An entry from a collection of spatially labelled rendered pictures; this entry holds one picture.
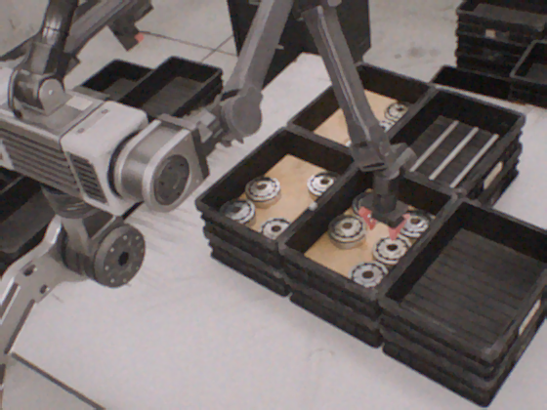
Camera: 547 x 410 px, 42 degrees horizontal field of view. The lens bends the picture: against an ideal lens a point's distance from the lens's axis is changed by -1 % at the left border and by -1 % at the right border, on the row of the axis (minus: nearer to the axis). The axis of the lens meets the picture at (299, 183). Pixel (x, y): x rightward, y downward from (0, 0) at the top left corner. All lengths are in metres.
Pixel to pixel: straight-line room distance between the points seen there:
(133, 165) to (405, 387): 0.91
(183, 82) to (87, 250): 1.85
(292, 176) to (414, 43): 2.28
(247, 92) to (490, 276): 0.83
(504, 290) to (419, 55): 2.53
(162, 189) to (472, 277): 0.91
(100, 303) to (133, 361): 0.25
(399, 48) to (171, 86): 1.52
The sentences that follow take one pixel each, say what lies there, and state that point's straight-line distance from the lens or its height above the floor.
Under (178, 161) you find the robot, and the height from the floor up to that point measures 1.47.
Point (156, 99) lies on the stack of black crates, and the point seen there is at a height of 0.49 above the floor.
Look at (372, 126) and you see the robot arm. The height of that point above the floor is 1.25.
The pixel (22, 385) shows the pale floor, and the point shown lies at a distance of 3.00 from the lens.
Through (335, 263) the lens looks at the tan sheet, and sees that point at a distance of 1.89.
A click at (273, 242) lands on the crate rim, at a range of 1.83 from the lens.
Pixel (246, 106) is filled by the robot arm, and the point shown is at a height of 1.47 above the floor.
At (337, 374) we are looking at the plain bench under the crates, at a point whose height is 0.70.
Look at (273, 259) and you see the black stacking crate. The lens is 1.90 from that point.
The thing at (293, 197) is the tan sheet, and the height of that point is 0.83.
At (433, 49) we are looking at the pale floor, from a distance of 4.25.
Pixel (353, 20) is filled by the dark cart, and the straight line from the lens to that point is 3.79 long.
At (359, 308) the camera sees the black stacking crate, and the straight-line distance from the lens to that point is 1.79.
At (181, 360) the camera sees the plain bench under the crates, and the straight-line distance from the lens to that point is 1.94.
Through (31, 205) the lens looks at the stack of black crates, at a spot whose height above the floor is 0.49.
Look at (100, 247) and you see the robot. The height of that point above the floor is 1.19.
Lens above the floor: 2.24
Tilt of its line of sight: 41 degrees down
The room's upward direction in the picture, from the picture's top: 9 degrees counter-clockwise
